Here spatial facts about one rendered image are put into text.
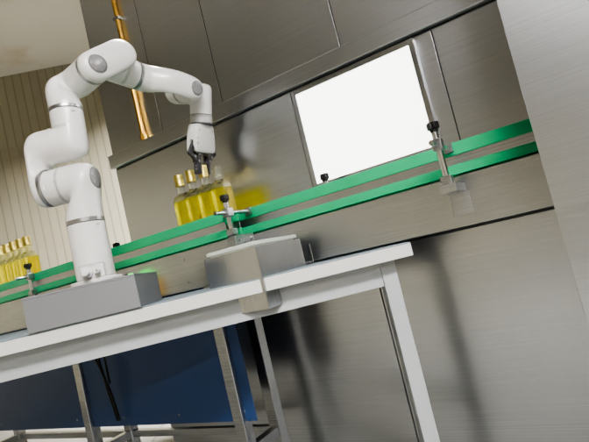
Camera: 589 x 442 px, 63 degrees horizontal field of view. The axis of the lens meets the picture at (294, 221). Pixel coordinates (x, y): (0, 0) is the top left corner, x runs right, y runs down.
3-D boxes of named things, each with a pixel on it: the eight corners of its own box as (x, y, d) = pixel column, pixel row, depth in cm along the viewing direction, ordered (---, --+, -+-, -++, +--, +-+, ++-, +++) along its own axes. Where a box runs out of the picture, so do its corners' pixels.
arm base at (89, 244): (119, 276, 117) (107, 214, 118) (63, 288, 114) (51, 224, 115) (125, 277, 132) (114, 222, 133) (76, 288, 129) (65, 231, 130)
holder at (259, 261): (315, 262, 141) (308, 236, 142) (262, 277, 118) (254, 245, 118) (267, 273, 150) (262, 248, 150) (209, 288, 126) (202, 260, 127)
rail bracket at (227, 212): (258, 231, 153) (248, 193, 154) (223, 236, 139) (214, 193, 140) (250, 233, 155) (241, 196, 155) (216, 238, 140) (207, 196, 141)
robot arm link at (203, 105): (178, 76, 156) (161, 81, 162) (179, 110, 156) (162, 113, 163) (216, 83, 167) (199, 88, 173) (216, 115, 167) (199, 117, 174)
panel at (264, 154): (443, 150, 141) (415, 39, 144) (442, 149, 139) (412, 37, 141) (213, 223, 187) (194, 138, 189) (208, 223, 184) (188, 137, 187)
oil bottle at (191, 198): (217, 245, 170) (204, 187, 172) (207, 247, 165) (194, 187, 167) (206, 249, 173) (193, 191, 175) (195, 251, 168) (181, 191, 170)
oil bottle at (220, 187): (244, 238, 165) (230, 178, 166) (234, 239, 160) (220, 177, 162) (231, 242, 168) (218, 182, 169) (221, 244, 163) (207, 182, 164)
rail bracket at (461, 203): (475, 210, 120) (451, 124, 121) (461, 214, 105) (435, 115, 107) (456, 216, 122) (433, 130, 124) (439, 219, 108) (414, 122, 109)
